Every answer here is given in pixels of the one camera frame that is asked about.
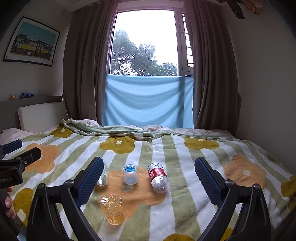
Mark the window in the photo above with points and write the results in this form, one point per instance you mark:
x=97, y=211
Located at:
x=143, y=41

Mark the light blue cloth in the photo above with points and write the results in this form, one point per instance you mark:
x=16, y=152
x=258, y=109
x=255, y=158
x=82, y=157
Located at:
x=148, y=102

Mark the clear cup blue label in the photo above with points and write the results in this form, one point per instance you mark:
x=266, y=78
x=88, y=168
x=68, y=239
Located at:
x=130, y=175

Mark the striped flower blanket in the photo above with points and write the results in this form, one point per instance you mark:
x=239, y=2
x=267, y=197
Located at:
x=175, y=166

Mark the brown curtain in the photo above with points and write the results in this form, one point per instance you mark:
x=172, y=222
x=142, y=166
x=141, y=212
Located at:
x=90, y=64
x=212, y=69

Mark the framed town picture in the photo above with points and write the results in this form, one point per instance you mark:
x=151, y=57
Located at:
x=33, y=41

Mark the small orange toy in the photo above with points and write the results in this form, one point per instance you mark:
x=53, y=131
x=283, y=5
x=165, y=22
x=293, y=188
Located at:
x=13, y=97

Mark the grey bed headboard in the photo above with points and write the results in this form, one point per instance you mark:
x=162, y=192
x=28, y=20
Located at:
x=41, y=99

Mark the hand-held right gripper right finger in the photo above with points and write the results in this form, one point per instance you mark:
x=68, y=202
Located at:
x=208, y=182

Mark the clear cup green label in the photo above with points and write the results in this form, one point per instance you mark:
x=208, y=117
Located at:
x=103, y=176

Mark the white headboard cushion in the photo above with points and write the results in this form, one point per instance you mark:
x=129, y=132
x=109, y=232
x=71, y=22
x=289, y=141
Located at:
x=41, y=115

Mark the blue plastic bottle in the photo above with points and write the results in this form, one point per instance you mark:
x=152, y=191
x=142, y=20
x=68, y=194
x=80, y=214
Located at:
x=27, y=95

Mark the yellow label plastic bottle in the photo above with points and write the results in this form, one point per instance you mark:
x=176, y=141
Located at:
x=111, y=207

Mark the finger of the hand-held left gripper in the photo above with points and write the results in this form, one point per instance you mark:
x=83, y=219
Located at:
x=27, y=157
x=12, y=146

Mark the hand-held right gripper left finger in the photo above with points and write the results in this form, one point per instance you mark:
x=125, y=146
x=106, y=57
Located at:
x=91, y=180

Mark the red label plastic bottle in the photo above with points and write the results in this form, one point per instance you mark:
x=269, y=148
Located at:
x=158, y=178

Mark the person's left hand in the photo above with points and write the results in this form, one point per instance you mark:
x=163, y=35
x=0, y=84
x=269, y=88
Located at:
x=9, y=205

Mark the dark hanging decoration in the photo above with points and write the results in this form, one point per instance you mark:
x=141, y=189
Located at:
x=238, y=9

